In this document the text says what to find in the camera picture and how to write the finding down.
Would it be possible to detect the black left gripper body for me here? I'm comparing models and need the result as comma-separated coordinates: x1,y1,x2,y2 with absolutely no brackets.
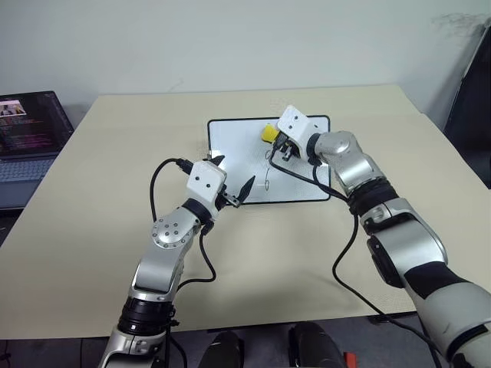
215,182,242,211

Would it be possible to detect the black panel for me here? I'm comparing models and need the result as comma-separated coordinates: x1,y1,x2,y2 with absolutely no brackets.
444,22,491,191

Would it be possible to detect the yellow whiteboard eraser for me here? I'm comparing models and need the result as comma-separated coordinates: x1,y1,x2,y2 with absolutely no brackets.
261,123,281,145

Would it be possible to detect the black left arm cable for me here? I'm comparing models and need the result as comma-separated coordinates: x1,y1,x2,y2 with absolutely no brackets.
149,157,216,368

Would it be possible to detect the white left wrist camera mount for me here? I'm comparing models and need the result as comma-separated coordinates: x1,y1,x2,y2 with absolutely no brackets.
186,160,228,222

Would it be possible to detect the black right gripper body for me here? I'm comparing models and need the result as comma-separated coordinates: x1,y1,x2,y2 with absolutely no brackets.
281,136,304,162

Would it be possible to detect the small black-framed whiteboard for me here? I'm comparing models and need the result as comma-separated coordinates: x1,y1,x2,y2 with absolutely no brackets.
206,114,331,205

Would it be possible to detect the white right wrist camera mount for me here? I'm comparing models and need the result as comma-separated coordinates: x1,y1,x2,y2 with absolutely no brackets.
276,103,321,159

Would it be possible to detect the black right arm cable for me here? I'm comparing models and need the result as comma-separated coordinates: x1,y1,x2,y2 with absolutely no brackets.
267,147,442,368

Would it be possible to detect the dark rounded shape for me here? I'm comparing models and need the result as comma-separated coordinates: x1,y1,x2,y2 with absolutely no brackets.
199,331,246,368
287,321,344,368

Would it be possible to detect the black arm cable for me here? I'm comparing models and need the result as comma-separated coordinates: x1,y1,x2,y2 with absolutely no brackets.
149,157,216,368
267,147,442,368

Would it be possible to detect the grey open laptop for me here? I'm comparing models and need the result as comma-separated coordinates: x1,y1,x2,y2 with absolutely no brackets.
0,90,74,210

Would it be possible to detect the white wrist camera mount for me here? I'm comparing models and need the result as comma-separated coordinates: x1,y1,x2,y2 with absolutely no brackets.
186,160,228,222
276,103,321,159

